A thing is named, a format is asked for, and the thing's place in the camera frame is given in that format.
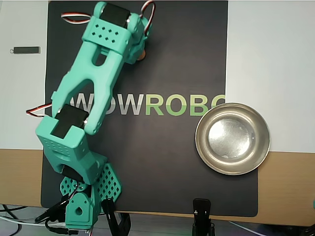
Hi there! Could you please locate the teal gripper with motor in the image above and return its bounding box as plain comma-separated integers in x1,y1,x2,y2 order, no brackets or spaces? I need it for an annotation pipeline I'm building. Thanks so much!
126,34,148,65

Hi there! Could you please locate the metal bowl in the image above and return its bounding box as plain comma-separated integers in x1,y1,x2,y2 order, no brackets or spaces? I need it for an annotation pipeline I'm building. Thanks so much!
195,102,271,176

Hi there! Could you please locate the black mat with WOWROBO print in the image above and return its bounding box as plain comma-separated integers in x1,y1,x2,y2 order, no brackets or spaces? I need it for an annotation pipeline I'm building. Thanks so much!
40,0,259,217

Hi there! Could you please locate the black USB stick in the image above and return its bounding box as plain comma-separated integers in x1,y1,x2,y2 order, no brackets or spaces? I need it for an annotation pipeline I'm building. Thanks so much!
9,46,41,55

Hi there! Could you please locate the white paper sheet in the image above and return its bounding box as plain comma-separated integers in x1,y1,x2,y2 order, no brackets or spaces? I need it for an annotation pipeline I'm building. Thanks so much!
0,0,49,150
225,0,315,154

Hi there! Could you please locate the black table clamp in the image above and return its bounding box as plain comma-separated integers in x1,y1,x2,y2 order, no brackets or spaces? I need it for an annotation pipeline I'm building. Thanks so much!
100,198,132,236
35,199,67,223

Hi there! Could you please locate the black clamp, right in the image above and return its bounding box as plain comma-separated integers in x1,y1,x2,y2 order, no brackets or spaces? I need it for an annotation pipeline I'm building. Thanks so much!
191,198,215,236

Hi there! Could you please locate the red white black gripper wire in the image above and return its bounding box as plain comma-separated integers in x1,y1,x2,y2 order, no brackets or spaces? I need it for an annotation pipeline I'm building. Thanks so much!
140,1,157,37

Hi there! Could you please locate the red white black wrist wire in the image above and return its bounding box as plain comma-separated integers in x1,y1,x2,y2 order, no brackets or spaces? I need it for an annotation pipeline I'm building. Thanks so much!
61,12,92,25

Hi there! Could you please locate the red white black shoulder wire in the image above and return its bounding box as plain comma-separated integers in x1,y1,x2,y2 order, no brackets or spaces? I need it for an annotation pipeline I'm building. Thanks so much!
26,102,54,118

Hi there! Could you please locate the black floor cable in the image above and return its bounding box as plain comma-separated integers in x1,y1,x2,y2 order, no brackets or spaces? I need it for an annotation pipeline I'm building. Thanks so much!
0,203,29,215

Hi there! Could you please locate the white cable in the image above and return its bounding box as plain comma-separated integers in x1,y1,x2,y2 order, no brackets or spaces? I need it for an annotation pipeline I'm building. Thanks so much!
0,215,66,228

